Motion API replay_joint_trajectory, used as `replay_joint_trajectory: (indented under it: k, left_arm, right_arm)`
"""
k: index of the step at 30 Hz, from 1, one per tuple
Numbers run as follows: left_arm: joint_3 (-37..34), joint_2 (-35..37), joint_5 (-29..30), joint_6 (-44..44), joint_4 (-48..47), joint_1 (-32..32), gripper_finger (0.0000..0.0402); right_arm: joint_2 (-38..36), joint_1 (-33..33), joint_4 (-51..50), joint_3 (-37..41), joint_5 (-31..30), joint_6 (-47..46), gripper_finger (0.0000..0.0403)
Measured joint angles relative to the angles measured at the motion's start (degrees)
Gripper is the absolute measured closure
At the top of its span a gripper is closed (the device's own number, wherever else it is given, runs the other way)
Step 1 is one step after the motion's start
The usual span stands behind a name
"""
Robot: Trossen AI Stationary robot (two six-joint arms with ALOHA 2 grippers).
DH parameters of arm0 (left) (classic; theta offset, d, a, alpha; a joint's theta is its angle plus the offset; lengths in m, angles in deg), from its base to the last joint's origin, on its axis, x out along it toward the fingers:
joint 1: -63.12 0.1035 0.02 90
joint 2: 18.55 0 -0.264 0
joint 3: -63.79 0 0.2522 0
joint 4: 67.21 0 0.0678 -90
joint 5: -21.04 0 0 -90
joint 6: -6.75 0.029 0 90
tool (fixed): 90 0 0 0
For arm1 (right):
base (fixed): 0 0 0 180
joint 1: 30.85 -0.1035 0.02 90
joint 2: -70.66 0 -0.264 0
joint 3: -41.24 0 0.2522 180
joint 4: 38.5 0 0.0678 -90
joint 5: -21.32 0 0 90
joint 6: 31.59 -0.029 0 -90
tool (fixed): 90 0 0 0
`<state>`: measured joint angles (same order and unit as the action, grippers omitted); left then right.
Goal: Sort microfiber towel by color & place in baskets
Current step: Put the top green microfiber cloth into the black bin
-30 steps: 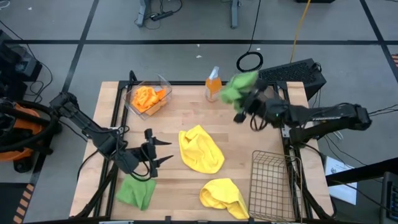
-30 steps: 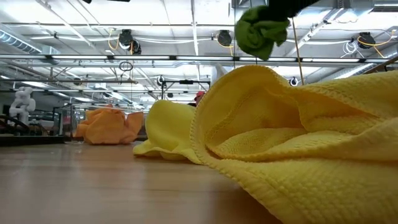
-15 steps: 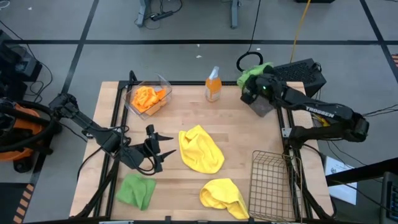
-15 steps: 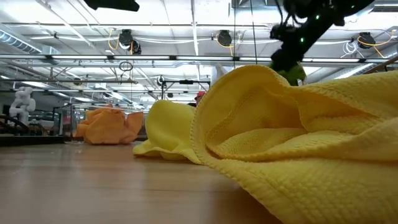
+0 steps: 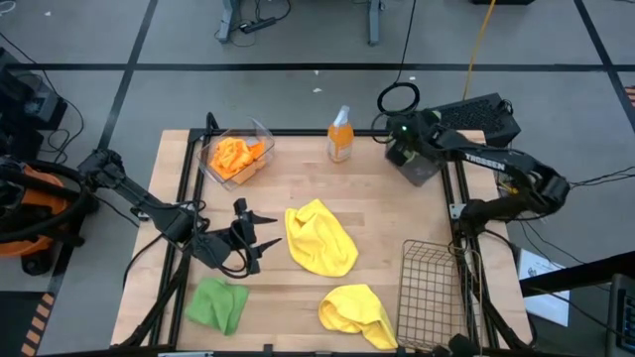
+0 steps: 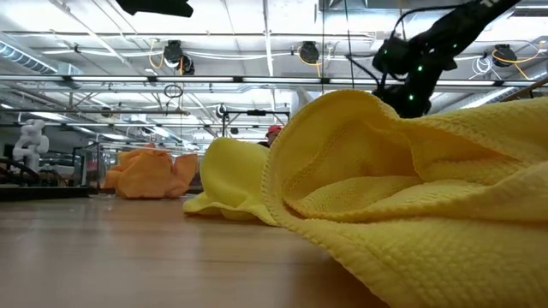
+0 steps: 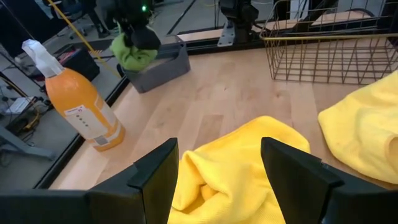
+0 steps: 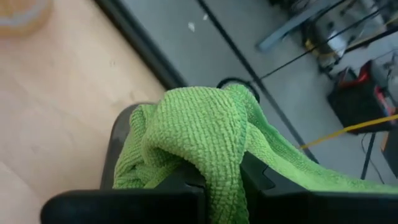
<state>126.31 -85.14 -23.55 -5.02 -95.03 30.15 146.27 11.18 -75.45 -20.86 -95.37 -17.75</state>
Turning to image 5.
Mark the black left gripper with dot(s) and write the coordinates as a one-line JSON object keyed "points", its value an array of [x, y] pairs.
{"points": [[213, 250]]}

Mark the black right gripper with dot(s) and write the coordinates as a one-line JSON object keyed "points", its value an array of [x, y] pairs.
{"points": [[412, 139]]}

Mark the yellow microfiber towel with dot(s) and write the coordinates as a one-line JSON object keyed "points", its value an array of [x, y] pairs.
{"points": [[320, 238], [352, 310]]}

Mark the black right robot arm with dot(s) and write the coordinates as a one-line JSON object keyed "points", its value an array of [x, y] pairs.
{"points": [[526, 171]]}

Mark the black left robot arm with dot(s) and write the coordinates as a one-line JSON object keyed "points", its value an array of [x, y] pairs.
{"points": [[149, 208]]}

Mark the black computer case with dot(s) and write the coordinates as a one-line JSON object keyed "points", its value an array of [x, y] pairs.
{"points": [[476, 114]]}

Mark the orange spray bottle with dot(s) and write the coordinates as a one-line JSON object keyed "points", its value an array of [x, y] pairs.
{"points": [[340, 141]]}

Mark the clear plastic bin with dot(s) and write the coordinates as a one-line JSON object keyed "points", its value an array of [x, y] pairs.
{"points": [[213, 171]]}

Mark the grey table leg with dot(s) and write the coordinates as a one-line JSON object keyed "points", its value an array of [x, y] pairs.
{"points": [[228, 20], [374, 25]]}

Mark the black power strip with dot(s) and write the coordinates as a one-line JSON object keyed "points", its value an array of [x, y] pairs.
{"points": [[258, 25]]}

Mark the white paper sheet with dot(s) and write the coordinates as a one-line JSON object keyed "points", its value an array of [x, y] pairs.
{"points": [[548, 307]]}

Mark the black metal beam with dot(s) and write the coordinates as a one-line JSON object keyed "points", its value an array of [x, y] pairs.
{"points": [[585, 273]]}

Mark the orange shop vacuum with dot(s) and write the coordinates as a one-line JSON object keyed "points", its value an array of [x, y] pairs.
{"points": [[30, 198]]}

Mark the hazard-striped black floor mat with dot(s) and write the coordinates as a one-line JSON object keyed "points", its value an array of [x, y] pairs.
{"points": [[15, 327]]}

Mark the black equipment stack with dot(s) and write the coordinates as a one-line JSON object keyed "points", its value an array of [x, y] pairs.
{"points": [[30, 104]]}

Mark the black laptop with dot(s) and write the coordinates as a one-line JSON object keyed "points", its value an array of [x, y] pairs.
{"points": [[622, 317]]}

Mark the silver corner bracket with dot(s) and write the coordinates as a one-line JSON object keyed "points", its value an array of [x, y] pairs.
{"points": [[456, 210]]}

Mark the black metal table frame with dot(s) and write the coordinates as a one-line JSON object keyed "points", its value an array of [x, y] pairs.
{"points": [[297, 133]]}

